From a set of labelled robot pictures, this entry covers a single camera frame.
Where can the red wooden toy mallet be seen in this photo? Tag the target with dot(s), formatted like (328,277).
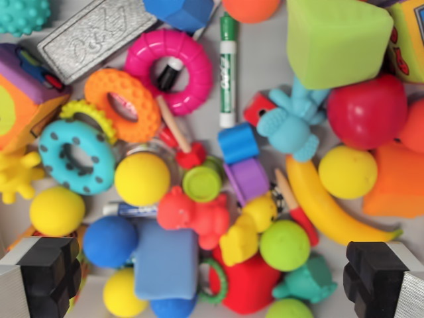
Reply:
(190,157)

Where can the light blue foam block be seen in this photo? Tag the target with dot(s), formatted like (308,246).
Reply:
(165,261)

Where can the blue faceted block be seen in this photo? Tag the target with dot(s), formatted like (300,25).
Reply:
(180,11)

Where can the light blue elephant teether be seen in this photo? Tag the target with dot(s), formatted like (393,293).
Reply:
(291,129)

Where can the blue cylinder block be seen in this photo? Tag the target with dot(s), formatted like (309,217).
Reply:
(236,142)

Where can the yellow fabric cube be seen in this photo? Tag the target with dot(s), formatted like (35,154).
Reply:
(409,43)

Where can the gray plastic bin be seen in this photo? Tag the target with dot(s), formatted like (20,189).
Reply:
(261,63)

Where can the teal rubber animal toy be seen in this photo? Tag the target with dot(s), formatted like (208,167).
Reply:
(308,281)

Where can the green plastic cup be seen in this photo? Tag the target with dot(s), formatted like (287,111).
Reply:
(202,182)

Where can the light green foam block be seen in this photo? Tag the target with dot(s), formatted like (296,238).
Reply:
(334,43)

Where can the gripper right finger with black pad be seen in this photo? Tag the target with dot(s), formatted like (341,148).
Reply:
(381,278)

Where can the small black white ball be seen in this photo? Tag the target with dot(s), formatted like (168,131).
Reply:
(279,198)

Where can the orange rounded toy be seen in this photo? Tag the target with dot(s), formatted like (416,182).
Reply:
(414,129)

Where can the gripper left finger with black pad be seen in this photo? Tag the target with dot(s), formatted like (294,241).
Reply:
(43,275)

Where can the green dry erase marker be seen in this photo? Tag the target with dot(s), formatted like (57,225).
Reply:
(228,76)

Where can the yellow toy banana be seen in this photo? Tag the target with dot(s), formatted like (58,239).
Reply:
(318,205)

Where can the clear glass jar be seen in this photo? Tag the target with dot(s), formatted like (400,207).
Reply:
(149,147)

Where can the orange ball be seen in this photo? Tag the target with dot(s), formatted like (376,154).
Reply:
(250,9)

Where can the red toy apple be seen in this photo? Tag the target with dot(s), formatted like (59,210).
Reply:
(367,112)

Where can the yellow rubber duck toy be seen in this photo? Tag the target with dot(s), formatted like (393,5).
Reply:
(242,238)

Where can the yellow spiky rubber toy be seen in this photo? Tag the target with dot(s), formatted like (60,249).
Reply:
(16,175)

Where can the red soft block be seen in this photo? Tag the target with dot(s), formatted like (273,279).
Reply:
(248,288)

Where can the red block with hole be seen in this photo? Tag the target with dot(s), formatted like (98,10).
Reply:
(256,107)

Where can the gray embossed rectangular block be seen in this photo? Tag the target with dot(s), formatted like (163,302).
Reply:
(92,39)

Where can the black marker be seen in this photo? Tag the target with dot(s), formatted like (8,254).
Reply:
(167,74)

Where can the yellow ball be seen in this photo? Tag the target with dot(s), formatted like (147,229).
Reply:
(124,295)
(57,212)
(348,172)
(142,179)

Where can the teal bumpy ball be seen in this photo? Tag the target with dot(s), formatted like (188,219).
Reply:
(21,15)

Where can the blue ball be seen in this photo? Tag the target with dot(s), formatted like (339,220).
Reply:
(172,308)
(109,242)

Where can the green ball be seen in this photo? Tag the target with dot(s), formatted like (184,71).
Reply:
(285,245)
(288,309)

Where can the orange foam block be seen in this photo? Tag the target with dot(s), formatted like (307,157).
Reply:
(397,185)

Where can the blue marker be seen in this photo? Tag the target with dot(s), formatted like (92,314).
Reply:
(132,209)

